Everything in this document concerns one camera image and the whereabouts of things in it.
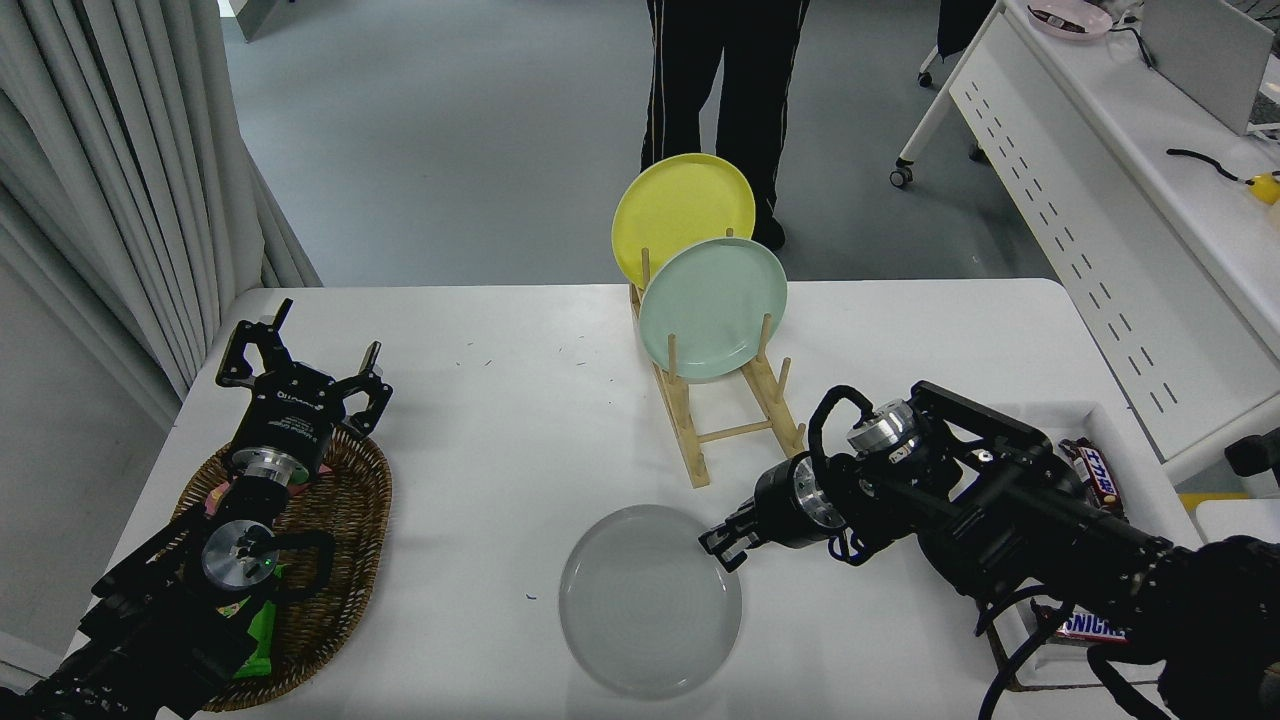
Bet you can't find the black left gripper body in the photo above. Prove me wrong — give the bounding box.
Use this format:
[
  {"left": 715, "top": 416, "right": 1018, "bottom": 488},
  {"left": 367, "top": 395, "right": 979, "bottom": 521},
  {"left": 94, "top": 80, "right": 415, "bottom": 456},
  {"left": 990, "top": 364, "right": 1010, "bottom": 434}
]
[{"left": 233, "top": 365, "right": 347, "bottom": 471}]

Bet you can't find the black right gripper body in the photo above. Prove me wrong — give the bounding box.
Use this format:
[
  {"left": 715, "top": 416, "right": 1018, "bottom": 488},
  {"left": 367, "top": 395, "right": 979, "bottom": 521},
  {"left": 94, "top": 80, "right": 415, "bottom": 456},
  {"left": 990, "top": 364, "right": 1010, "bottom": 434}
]
[{"left": 751, "top": 454, "right": 827, "bottom": 550}]

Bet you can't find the grey plate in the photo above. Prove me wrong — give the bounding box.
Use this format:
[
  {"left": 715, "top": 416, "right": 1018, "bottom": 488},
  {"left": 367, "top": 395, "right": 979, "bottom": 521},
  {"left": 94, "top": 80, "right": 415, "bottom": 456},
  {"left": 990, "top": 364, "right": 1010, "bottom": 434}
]
[{"left": 558, "top": 504, "right": 744, "bottom": 700}]

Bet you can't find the wooden plate rack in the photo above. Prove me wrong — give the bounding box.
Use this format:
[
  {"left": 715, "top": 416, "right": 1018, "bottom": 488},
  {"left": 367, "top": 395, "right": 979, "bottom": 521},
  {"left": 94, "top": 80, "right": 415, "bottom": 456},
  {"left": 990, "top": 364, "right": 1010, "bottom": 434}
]
[{"left": 628, "top": 247, "right": 807, "bottom": 489}]

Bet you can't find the pale green plate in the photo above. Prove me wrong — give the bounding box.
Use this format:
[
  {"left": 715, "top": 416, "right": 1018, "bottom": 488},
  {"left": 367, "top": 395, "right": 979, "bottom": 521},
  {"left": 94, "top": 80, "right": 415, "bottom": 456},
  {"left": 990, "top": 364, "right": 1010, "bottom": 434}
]
[{"left": 638, "top": 236, "right": 789, "bottom": 383}]

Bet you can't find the yellow plate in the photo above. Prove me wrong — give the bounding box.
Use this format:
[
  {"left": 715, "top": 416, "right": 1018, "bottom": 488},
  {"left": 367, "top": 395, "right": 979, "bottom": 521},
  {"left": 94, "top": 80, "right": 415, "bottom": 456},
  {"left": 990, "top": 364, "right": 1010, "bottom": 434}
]
[{"left": 611, "top": 153, "right": 757, "bottom": 291}]

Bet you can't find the brown wicker basket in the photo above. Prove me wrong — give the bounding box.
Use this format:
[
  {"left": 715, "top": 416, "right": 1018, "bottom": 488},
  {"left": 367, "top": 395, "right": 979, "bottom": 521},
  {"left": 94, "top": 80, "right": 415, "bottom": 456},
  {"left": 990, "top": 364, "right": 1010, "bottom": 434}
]
[{"left": 172, "top": 425, "right": 393, "bottom": 713}]

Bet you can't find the green snack packet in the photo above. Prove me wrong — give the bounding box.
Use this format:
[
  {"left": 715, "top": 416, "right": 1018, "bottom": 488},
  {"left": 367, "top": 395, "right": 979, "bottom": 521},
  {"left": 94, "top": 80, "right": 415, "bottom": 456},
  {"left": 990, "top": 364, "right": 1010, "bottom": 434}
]
[{"left": 232, "top": 595, "right": 277, "bottom": 681}]

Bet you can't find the grey curtain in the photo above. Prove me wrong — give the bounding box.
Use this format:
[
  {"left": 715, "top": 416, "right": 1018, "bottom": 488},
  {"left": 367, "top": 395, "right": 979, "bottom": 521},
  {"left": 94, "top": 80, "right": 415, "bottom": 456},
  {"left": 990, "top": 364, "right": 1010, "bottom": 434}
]
[{"left": 0, "top": 0, "right": 323, "bottom": 431}]

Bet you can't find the Snickers chocolate bar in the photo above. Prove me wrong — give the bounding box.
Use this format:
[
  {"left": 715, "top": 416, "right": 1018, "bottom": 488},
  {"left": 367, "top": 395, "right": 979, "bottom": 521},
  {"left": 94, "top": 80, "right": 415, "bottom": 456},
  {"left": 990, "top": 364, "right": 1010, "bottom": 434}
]
[
  {"left": 1030, "top": 600, "right": 1129, "bottom": 646},
  {"left": 1058, "top": 437, "right": 1127, "bottom": 521}
]

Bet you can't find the white tray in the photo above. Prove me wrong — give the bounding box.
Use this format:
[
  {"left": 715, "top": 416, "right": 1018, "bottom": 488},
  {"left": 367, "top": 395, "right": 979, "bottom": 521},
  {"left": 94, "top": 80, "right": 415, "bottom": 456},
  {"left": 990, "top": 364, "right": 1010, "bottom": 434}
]
[{"left": 985, "top": 400, "right": 1181, "bottom": 693}]

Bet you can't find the person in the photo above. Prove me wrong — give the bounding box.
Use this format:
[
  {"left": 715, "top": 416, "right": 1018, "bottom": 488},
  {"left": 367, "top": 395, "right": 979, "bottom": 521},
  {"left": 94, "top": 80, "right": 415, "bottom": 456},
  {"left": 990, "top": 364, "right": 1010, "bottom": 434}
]
[{"left": 640, "top": 0, "right": 813, "bottom": 251}]

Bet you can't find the black device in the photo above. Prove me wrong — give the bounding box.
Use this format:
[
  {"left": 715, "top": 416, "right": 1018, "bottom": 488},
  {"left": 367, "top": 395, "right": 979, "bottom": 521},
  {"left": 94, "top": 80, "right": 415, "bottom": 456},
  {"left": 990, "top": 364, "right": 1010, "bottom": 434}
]
[{"left": 1225, "top": 428, "right": 1280, "bottom": 479}]

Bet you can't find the white perforated desk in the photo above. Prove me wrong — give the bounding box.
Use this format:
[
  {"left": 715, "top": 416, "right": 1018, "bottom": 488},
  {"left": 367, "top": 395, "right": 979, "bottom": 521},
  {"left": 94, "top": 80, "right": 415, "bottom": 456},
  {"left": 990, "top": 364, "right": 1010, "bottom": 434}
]
[{"left": 890, "top": 0, "right": 1280, "bottom": 491}]

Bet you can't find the pink bowl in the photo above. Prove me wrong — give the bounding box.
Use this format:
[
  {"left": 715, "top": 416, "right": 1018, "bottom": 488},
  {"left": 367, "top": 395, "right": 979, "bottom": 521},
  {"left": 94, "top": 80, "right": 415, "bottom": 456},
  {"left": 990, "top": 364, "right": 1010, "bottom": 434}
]
[{"left": 1027, "top": 3, "right": 1114, "bottom": 41}]

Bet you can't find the grey laptop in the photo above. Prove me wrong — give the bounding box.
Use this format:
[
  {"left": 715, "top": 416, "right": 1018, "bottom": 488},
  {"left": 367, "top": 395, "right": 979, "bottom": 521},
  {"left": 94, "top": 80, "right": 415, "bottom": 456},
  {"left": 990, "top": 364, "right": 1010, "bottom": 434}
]
[{"left": 1140, "top": 0, "right": 1280, "bottom": 137}]

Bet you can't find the thick black cable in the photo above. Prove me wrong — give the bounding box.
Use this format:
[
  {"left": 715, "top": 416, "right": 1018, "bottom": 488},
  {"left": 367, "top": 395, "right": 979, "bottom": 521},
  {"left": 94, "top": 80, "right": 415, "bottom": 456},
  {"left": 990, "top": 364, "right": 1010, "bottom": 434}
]
[{"left": 1166, "top": 147, "right": 1256, "bottom": 186}]

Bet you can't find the thin black cable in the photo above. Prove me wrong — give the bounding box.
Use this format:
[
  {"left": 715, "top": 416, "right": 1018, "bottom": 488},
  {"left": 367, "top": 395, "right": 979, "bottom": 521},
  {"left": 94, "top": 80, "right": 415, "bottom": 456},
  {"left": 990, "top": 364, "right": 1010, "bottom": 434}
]
[{"left": 1105, "top": 22, "right": 1158, "bottom": 69}]

